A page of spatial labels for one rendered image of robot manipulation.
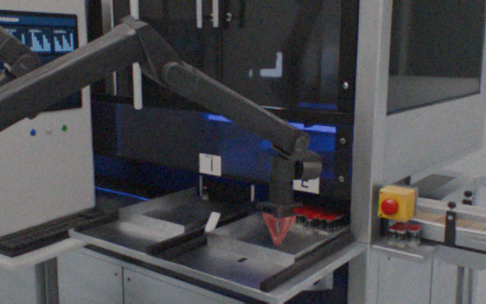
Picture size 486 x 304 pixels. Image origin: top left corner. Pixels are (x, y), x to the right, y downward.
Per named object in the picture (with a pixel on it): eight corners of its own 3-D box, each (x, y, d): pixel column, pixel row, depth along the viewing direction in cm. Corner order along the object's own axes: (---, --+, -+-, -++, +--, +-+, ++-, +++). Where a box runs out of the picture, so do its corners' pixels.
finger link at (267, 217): (299, 244, 134) (303, 205, 133) (283, 249, 128) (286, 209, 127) (276, 238, 138) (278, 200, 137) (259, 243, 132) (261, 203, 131)
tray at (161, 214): (197, 196, 191) (196, 186, 190) (259, 209, 175) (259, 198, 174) (118, 220, 164) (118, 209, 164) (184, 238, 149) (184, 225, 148)
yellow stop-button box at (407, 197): (389, 210, 147) (390, 183, 145) (416, 215, 142) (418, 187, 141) (376, 217, 141) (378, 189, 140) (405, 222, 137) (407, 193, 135)
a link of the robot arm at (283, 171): (266, 152, 131) (282, 155, 126) (288, 152, 135) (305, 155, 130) (264, 181, 131) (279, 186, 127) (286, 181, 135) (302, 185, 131)
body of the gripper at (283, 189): (303, 210, 133) (305, 179, 132) (278, 215, 125) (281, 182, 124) (279, 205, 137) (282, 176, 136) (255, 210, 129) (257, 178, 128)
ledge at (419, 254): (393, 237, 155) (393, 231, 155) (441, 248, 147) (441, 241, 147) (371, 252, 144) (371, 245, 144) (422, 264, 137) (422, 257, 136)
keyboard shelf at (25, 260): (78, 215, 204) (78, 208, 203) (134, 229, 188) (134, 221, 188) (-44, 253, 167) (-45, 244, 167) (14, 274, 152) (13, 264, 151)
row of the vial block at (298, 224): (278, 221, 162) (278, 206, 161) (334, 234, 151) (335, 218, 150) (274, 224, 160) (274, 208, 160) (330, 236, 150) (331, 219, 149)
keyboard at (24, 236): (90, 214, 196) (89, 207, 195) (119, 220, 188) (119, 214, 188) (-19, 248, 164) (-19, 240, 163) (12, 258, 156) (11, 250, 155)
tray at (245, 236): (280, 214, 170) (280, 203, 169) (359, 231, 154) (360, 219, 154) (207, 245, 144) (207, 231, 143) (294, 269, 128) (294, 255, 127)
